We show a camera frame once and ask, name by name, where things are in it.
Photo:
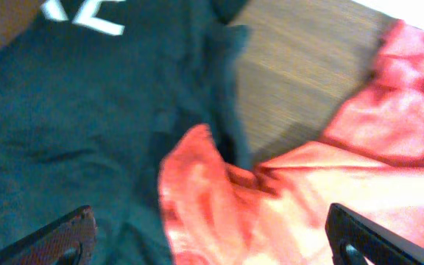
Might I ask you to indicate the red soccer t-shirt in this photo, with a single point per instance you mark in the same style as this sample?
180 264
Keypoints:
370 158

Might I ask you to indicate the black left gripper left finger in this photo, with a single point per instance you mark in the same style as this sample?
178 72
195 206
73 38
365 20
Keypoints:
71 239

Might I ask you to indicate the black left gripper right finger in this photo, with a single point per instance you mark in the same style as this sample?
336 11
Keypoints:
356 240

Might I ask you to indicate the black t-shirt white letters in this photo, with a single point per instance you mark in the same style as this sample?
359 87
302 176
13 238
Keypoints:
91 105

